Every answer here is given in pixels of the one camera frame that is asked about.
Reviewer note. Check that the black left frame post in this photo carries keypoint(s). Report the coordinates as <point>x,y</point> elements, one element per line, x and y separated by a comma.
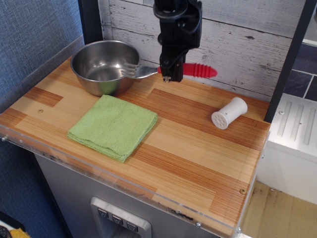
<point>90,21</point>

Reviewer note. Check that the white plastic shaker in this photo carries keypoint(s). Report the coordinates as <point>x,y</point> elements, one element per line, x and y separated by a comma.
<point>224,117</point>

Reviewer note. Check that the silver toy fridge cabinet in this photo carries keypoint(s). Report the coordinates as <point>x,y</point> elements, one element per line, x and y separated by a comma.
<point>130,200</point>

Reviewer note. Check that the red handled metal fork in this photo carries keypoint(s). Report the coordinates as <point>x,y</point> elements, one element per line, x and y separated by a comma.
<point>190,69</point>

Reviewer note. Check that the stainless steel bowl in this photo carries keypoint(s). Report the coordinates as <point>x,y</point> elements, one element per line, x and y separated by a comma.
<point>99,67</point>

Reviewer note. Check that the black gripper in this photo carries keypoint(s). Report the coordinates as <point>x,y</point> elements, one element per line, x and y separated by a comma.
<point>180,31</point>

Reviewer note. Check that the yellow object bottom left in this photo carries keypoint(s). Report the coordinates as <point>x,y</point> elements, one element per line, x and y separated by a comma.
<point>18,233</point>

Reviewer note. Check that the green folded napkin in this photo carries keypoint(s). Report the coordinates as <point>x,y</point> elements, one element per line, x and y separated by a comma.
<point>113,127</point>

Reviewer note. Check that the white toy sink unit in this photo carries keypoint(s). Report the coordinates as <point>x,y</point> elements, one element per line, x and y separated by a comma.
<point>289,160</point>

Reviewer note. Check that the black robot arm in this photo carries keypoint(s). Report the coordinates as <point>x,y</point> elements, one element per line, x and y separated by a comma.
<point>180,31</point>

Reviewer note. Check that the black vertical frame post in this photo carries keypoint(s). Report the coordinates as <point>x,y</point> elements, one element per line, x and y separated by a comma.
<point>294,48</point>

